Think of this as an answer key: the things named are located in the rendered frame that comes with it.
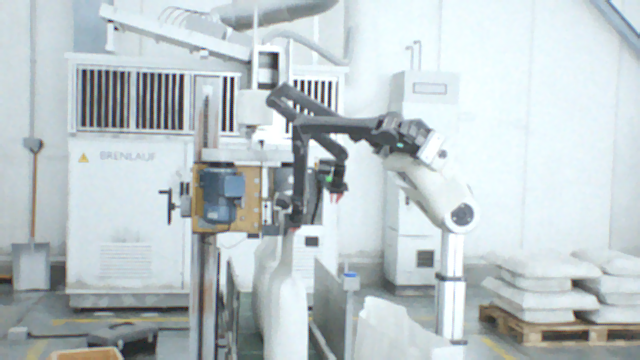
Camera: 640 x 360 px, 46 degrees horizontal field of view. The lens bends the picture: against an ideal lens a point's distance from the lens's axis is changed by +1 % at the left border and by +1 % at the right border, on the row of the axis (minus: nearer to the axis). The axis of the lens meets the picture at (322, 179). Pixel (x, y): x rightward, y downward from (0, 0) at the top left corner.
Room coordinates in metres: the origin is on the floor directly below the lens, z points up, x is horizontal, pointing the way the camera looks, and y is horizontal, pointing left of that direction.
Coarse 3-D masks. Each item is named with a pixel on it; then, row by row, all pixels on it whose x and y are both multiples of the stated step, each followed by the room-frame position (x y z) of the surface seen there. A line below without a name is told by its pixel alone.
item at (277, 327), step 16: (288, 240) 3.50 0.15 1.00; (288, 256) 3.48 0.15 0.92; (272, 272) 3.63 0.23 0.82; (288, 272) 3.39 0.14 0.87; (272, 288) 3.39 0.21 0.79; (288, 288) 3.34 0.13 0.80; (304, 288) 3.38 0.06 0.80; (272, 304) 3.37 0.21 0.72; (288, 304) 3.31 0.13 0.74; (304, 304) 3.33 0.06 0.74; (272, 320) 3.35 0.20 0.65; (288, 320) 3.30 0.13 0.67; (304, 320) 3.33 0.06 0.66; (272, 336) 3.34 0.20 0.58; (288, 336) 3.30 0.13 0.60; (304, 336) 3.34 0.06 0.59; (272, 352) 3.33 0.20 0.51; (288, 352) 3.31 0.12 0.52; (304, 352) 3.34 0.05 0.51
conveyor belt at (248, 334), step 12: (240, 300) 4.99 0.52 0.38; (240, 312) 4.65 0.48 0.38; (252, 312) 4.66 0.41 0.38; (240, 324) 4.35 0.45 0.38; (252, 324) 4.36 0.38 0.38; (240, 336) 4.08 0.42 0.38; (252, 336) 4.09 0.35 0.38; (240, 348) 3.85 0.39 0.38; (252, 348) 3.86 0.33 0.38; (312, 348) 3.89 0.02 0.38
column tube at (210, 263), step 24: (216, 96) 3.55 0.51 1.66; (216, 120) 3.55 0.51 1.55; (216, 144) 3.55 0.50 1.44; (192, 240) 3.54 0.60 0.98; (216, 240) 3.56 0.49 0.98; (192, 264) 3.54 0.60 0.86; (216, 264) 3.56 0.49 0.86; (192, 288) 3.54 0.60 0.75; (192, 312) 3.54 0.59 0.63; (192, 336) 3.54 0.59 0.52
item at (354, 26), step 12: (348, 24) 6.64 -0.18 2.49; (360, 24) 6.67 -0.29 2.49; (264, 36) 5.96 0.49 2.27; (276, 36) 5.99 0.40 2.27; (288, 36) 6.04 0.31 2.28; (300, 36) 6.10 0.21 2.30; (348, 36) 6.59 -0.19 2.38; (312, 48) 6.19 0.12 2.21; (324, 48) 6.28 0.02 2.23; (348, 48) 6.58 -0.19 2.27; (336, 60) 6.36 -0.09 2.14; (348, 60) 6.55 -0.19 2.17
